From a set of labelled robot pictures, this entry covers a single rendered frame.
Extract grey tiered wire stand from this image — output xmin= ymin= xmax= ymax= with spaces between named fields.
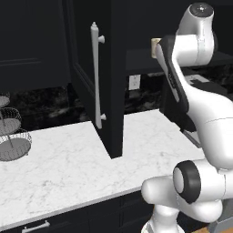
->
xmin=0 ymin=92 xmax=33 ymax=162

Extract black open cabinet door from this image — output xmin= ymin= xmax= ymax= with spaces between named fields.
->
xmin=62 ymin=0 xmax=127 ymax=159

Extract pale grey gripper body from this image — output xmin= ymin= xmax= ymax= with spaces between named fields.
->
xmin=184 ymin=74 xmax=211 ymax=87

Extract white drawer handle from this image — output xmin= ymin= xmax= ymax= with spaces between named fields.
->
xmin=21 ymin=219 xmax=51 ymax=233

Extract black open cabinet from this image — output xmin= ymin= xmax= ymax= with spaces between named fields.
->
xmin=125 ymin=0 xmax=233 ymax=76

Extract black base cupboard front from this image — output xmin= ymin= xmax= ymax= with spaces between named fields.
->
xmin=88 ymin=190 xmax=157 ymax=233

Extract white wall socket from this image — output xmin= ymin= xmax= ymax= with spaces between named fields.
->
xmin=128 ymin=74 xmax=142 ymax=91

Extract black closed wall cabinet door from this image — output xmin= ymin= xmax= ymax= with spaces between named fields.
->
xmin=0 ymin=0 xmax=73 ymax=93

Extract long white door handle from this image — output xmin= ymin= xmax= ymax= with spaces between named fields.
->
xmin=89 ymin=21 xmax=106 ymax=130

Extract black drawer front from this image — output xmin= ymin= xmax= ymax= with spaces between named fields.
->
xmin=0 ymin=203 xmax=91 ymax=233

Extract beige glass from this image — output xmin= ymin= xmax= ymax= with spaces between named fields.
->
xmin=150 ymin=37 xmax=162 ymax=59

